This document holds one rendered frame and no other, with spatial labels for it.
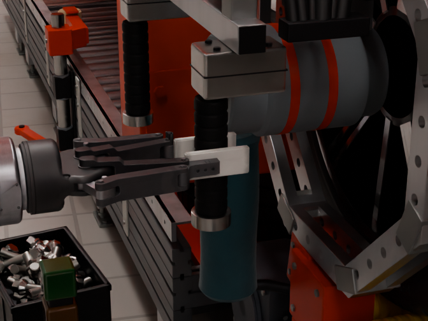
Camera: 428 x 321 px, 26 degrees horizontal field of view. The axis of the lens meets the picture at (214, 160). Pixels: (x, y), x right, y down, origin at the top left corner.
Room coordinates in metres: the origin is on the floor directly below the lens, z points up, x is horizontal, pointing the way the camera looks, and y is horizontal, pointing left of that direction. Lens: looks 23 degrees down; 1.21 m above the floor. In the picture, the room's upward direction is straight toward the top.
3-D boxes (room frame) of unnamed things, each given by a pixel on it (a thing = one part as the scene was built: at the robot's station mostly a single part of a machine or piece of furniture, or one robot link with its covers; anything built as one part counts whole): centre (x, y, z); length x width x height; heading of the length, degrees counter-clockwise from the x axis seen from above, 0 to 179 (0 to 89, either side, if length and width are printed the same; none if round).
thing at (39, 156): (0.87, 0.15, 0.83); 0.09 x 0.08 x 0.07; 108
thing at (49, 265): (0.99, 0.19, 0.64); 0.04 x 0.04 x 0.04; 18
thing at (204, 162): (0.87, 0.02, 0.83); 0.05 x 0.03 x 0.01; 108
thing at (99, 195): (0.84, 0.12, 0.83); 0.05 x 0.05 x 0.02; 7
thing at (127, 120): (1.24, 0.11, 0.83); 0.04 x 0.04 x 0.16
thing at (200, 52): (0.93, -0.03, 0.93); 0.09 x 0.05 x 0.05; 108
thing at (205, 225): (0.92, 0.00, 0.83); 0.04 x 0.04 x 0.16
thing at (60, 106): (2.71, 0.46, 0.30); 0.09 x 0.05 x 0.50; 18
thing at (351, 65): (1.13, -0.10, 0.85); 0.21 x 0.14 x 0.14; 108
